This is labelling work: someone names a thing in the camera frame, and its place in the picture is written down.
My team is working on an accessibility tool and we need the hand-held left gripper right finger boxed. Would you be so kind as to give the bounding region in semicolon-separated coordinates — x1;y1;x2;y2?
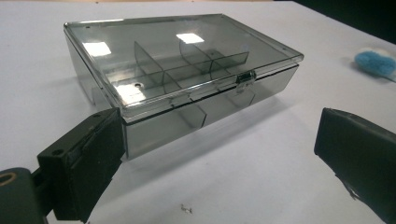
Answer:
313;106;396;224

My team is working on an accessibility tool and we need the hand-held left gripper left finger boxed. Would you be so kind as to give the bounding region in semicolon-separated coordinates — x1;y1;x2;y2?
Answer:
36;106;126;224

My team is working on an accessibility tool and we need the blue and white plush toy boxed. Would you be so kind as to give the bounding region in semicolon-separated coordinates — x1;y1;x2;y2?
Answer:
354;47;396;82

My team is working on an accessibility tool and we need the clear grey plastic compartment box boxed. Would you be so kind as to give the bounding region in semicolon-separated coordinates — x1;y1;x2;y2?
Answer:
63;12;304;161

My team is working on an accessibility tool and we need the white table board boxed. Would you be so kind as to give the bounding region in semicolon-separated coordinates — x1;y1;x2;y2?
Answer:
0;0;396;224

